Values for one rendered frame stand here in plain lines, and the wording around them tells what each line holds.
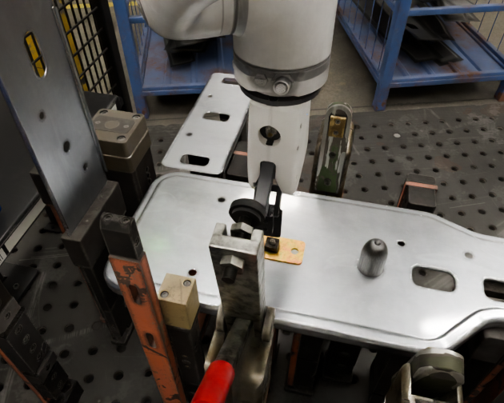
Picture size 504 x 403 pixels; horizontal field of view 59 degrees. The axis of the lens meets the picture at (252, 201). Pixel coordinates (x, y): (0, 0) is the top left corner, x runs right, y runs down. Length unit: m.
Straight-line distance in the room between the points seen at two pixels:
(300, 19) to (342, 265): 0.33
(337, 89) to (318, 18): 2.46
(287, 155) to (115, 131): 0.35
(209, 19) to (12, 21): 0.24
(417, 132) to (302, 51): 1.00
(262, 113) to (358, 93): 2.43
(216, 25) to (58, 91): 0.28
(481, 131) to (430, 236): 0.80
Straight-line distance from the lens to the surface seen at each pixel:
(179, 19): 0.30
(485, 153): 1.35
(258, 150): 0.41
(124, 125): 0.71
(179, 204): 0.65
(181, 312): 0.48
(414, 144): 1.30
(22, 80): 0.53
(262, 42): 0.36
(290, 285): 0.56
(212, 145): 0.74
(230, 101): 0.84
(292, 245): 0.59
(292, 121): 0.39
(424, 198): 0.71
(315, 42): 0.37
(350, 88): 2.85
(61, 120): 0.59
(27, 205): 0.67
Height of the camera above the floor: 1.46
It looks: 46 degrees down
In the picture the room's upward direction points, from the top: straight up
